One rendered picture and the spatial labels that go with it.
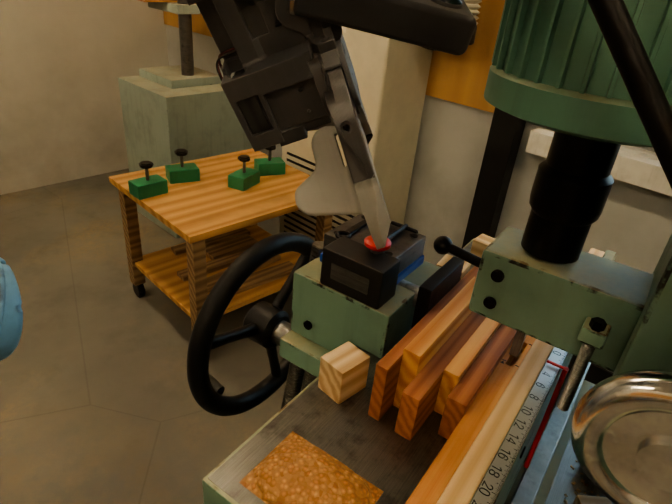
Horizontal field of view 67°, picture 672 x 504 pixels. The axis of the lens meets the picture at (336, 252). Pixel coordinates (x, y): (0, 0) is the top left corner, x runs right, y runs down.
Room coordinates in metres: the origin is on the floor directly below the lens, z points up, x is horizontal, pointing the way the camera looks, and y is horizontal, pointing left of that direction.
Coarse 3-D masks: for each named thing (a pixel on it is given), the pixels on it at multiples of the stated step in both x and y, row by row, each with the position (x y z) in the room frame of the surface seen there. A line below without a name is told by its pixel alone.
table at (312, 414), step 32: (288, 352) 0.49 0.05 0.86; (320, 352) 0.48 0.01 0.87; (288, 416) 0.35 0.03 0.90; (320, 416) 0.35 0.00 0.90; (352, 416) 0.36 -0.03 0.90; (384, 416) 0.36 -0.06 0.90; (256, 448) 0.31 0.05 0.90; (320, 448) 0.32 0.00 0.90; (352, 448) 0.32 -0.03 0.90; (384, 448) 0.32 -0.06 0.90; (416, 448) 0.33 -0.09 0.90; (224, 480) 0.27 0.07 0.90; (384, 480) 0.29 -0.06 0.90; (416, 480) 0.29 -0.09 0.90; (512, 480) 0.34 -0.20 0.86
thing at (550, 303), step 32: (512, 256) 0.41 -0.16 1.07; (480, 288) 0.41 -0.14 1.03; (512, 288) 0.40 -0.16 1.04; (544, 288) 0.38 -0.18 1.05; (576, 288) 0.37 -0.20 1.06; (608, 288) 0.37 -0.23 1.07; (640, 288) 0.37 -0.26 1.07; (512, 320) 0.39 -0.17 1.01; (544, 320) 0.38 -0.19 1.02; (576, 320) 0.36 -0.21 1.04; (608, 320) 0.35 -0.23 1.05; (576, 352) 0.36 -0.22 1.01; (608, 352) 0.35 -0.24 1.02
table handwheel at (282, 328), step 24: (264, 240) 0.60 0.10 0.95; (288, 240) 0.62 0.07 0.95; (312, 240) 0.67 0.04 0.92; (240, 264) 0.55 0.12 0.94; (216, 288) 0.52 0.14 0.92; (288, 288) 0.63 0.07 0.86; (216, 312) 0.50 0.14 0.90; (264, 312) 0.59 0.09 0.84; (192, 336) 0.49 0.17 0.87; (216, 336) 0.52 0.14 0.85; (240, 336) 0.54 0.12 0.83; (264, 336) 0.57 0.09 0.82; (192, 360) 0.48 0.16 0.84; (192, 384) 0.48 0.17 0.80; (264, 384) 0.60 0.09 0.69; (216, 408) 0.50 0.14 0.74; (240, 408) 0.54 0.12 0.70
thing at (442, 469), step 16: (496, 368) 0.40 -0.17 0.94; (496, 384) 0.38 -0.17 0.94; (480, 400) 0.36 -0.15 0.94; (496, 400) 0.36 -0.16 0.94; (464, 416) 0.33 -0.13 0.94; (480, 416) 0.34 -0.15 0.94; (464, 432) 0.32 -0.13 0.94; (448, 448) 0.30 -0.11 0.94; (464, 448) 0.30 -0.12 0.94; (432, 464) 0.28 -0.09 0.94; (448, 464) 0.28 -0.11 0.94; (432, 480) 0.26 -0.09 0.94; (448, 480) 0.27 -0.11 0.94; (416, 496) 0.25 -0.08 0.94; (432, 496) 0.25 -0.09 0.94
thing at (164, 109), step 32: (160, 0) 2.50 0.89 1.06; (192, 64) 2.54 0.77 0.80; (128, 96) 2.46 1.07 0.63; (160, 96) 2.27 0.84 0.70; (192, 96) 2.34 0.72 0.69; (224, 96) 2.47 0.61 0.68; (128, 128) 2.49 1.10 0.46; (160, 128) 2.28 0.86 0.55; (192, 128) 2.33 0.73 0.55; (224, 128) 2.47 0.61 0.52; (128, 160) 2.52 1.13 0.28; (160, 160) 2.30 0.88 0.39; (160, 224) 2.34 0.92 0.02
